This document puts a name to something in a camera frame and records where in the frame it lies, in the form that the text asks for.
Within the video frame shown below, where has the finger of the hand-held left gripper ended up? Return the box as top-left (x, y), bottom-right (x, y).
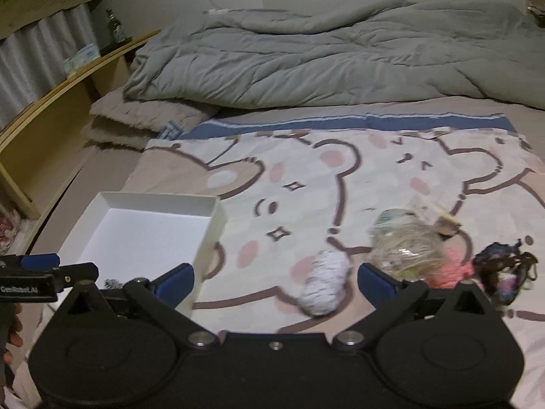
top-left (53, 263), bottom-right (100, 293)
top-left (0, 253), bottom-right (61, 272)

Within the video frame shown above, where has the white speckled pouch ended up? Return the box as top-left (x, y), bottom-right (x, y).
top-left (297, 249), bottom-right (355, 318)

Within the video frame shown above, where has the beige bed sheet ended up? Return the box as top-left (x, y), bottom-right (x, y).
top-left (13, 89), bottom-right (545, 409)

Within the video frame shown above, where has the blue floral satin pouch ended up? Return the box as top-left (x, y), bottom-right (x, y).
top-left (367, 207), bottom-right (446, 283)

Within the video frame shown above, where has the green glass bottle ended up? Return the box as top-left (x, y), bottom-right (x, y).
top-left (104, 7), bottom-right (129, 46)

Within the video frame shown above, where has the grey curtain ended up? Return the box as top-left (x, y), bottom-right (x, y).
top-left (0, 2), bottom-right (101, 131)

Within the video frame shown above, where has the dark floral drawstring pouch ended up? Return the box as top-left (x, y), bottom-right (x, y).
top-left (472, 236), bottom-right (540, 307)

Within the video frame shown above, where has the white cardboard box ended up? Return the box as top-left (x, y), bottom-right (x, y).
top-left (54, 191), bottom-right (231, 330)

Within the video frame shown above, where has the pink knitted item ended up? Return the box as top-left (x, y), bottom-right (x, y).
top-left (425, 242), bottom-right (485, 291)

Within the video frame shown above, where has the person's left hand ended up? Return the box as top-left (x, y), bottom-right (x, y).
top-left (1, 312), bottom-right (25, 393)

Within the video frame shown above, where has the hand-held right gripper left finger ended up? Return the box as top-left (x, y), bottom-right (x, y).
top-left (65, 263), bottom-right (220, 350)

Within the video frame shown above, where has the blue tissue pack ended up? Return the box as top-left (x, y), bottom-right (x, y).
top-left (64, 44), bottom-right (101, 78)

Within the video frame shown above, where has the bear printed blanket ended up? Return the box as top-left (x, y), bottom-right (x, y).
top-left (115, 113), bottom-right (545, 409)

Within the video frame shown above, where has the wooden bedside shelf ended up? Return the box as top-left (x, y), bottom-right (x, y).
top-left (0, 30), bottom-right (161, 221)

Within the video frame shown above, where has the beige fuzzy blanket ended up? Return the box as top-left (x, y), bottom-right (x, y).
top-left (81, 85), bottom-right (220, 151)

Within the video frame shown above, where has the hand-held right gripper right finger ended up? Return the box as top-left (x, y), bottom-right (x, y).
top-left (332, 263), bottom-right (495, 350)

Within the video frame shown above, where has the grey duvet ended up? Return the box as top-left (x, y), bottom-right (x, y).
top-left (123, 0), bottom-right (545, 110)

